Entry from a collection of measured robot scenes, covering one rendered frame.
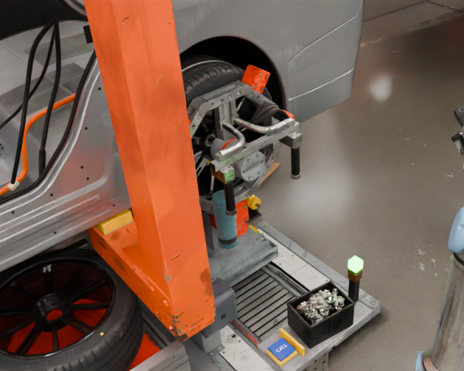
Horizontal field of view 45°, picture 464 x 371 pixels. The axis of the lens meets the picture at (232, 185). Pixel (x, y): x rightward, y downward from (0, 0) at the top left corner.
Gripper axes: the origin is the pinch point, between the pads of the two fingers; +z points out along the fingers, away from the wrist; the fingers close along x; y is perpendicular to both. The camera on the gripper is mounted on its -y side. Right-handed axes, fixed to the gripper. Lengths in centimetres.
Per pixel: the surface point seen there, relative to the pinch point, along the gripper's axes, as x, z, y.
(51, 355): -165, -29, 37
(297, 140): -60, -6, -17
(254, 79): -69, -10, -45
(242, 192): -88, 20, -8
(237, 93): -77, -13, -41
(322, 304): -69, -19, 45
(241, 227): -94, 31, 6
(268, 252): -87, 60, 18
